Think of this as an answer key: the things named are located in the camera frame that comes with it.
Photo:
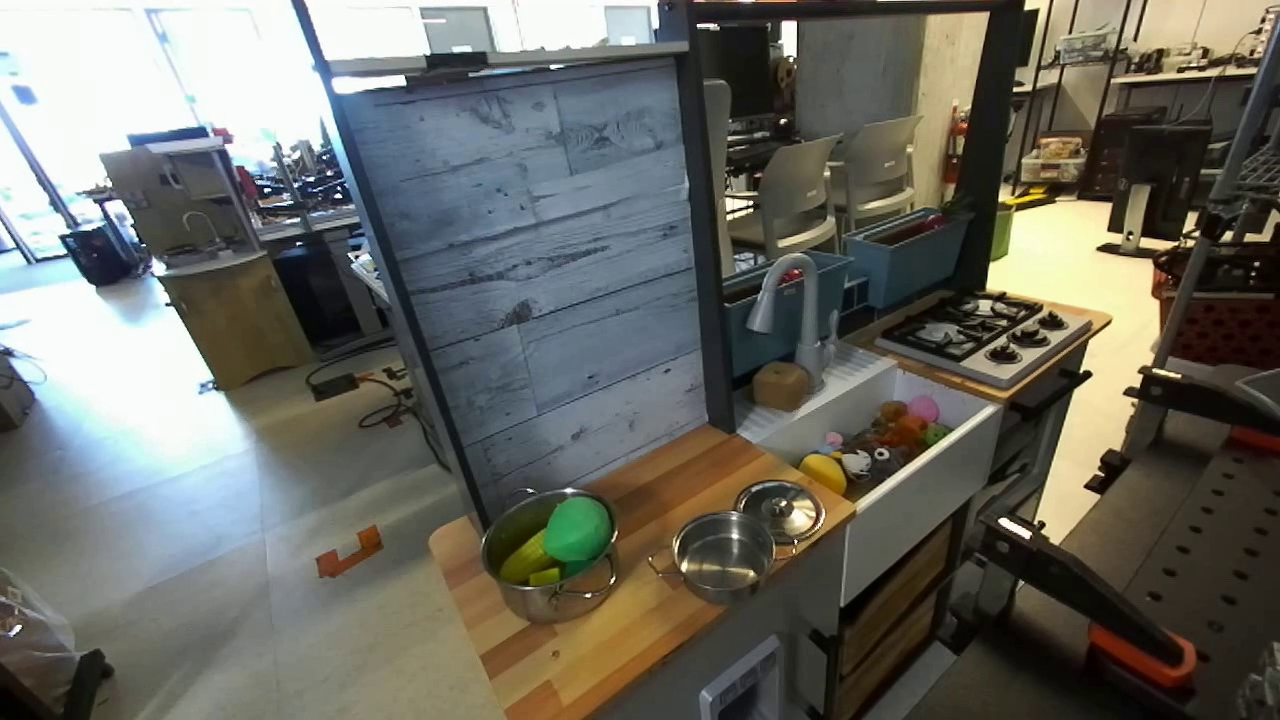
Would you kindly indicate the steel pot lid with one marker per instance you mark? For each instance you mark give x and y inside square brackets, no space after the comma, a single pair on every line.
[785,510]

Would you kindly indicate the left teal planter box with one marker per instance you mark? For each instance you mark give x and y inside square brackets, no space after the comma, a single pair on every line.
[741,295]

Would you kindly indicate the teal planter box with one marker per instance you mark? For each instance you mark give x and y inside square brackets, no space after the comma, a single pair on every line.
[902,266]
[741,295]

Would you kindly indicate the pink toy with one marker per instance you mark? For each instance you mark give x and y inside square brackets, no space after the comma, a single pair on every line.
[927,411]

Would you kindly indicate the grey wood backsplash panel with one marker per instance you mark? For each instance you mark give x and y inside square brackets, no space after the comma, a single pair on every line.
[537,238]

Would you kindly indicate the black frame rod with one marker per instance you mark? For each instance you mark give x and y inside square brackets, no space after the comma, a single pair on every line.
[976,168]

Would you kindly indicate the large steel pot with toys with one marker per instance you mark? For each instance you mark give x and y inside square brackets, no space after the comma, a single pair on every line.
[555,553]

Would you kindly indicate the toy stove top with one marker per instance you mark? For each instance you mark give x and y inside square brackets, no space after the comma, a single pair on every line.
[991,336]

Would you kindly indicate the orange clamp on floor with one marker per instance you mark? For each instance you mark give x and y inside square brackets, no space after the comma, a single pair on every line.
[352,553]

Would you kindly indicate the black orange clamp tool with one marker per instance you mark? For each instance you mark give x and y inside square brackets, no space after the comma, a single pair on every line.
[1123,634]

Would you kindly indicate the grey faucet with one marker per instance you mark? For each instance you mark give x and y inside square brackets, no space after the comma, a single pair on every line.
[791,308]

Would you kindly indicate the white chair back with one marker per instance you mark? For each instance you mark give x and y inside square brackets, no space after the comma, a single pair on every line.
[795,206]

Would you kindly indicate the brown round sponge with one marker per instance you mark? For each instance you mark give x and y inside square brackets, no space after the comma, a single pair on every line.
[780,386]

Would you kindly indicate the right teal planter box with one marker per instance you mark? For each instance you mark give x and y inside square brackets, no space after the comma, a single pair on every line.
[902,266]

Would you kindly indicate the white sink basin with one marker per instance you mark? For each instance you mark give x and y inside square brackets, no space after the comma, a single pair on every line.
[902,510]

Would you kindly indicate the small steel pot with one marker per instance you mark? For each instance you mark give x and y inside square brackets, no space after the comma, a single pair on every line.
[717,558]

